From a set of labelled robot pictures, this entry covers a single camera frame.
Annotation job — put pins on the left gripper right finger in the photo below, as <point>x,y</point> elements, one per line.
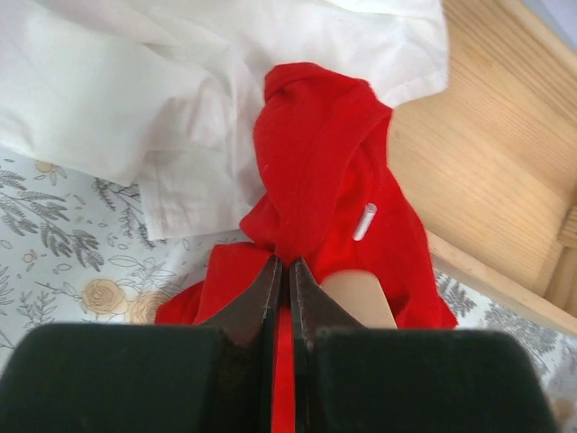
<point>351,378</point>

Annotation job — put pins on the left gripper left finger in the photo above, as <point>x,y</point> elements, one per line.
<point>214,377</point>

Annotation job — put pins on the light wooden hanger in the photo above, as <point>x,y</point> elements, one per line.
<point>360,294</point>

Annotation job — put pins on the red t shirt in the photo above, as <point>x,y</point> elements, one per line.
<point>330,201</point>

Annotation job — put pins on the white t shirt on hanger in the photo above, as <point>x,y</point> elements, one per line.
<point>165,93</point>

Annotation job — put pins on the floral table cloth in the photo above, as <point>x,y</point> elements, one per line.
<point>75,248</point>

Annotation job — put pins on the wooden clothes rack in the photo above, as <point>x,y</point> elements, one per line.
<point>490,164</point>

